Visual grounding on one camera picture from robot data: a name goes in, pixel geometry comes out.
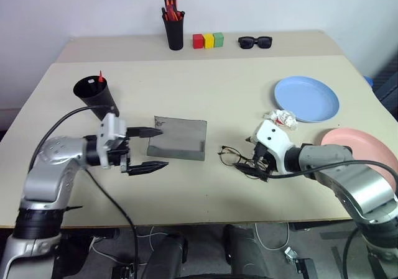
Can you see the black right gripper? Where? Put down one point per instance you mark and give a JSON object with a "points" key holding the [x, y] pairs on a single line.
{"points": [[262, 154]]}

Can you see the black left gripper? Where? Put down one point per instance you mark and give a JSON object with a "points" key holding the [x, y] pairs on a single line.
{"points": [[119, 154]]}

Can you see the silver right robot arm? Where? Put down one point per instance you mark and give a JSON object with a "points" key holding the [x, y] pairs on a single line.
{"points": [[357, 182]]}

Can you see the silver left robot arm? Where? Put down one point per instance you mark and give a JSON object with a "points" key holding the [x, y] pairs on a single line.
{"points": [[46, 173]]}

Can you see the grey glasses case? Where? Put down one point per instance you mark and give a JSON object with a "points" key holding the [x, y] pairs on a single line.
{"points": [[178, 136]]}

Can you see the wide black cup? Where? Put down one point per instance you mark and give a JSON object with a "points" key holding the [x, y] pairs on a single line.
{"points": [[102, 100]]}

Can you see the tall black pen cup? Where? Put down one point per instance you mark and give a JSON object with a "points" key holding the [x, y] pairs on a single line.
{"points": [[175, 33]]}

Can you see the crumpled white paper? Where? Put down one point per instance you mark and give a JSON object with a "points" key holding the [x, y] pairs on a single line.
{"points": [[284, 117]]}

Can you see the blue plate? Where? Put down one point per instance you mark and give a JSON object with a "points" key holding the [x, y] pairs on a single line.
{"points": [[306, 97]]}

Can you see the black marker with white label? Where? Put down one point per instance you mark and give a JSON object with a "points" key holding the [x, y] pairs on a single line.
{"points": [[91, 84]]}

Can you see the dark rounded shape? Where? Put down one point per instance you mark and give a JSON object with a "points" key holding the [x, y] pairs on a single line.
{"points": [[245, 254], [166, 257]]}

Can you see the black sunglasses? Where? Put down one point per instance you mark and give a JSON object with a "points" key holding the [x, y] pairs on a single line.
{"points": [[247, 43]]}

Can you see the red wooden block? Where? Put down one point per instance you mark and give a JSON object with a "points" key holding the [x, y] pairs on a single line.
{"points": [[197, 41]]}

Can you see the pink plate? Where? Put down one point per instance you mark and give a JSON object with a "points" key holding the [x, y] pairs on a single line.
{"points": [[370, 142]]}

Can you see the green wooden block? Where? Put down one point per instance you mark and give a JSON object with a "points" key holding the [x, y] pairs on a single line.
{"points": [[218, 39]]}

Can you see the yellow wooden block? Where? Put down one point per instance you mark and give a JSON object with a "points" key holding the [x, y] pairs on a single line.
{"points": [[208, 41]]}

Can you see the black floor box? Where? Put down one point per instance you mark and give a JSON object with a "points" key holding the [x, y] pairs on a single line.
{"points": [[306, 268]]}

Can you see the orange capped black marker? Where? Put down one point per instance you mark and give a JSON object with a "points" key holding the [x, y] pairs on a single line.
{"points": [[167, 1], [173, 0]]}

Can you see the dark chair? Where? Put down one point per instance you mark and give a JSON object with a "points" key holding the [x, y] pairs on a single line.
{"points": [[387, 86]]}

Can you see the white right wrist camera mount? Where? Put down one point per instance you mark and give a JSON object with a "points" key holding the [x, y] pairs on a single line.
{"points": [[276, 142]]}

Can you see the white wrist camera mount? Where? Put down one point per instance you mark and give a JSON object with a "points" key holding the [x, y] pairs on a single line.
{"points": [[276, 142], [112, 130]]}

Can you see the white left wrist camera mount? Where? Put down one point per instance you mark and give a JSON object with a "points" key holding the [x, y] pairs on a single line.
{"points": [[112, 130]]}

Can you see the small metal bracket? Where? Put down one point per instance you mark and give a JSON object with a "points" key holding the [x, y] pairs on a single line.
{"points": [[291, 255]]}

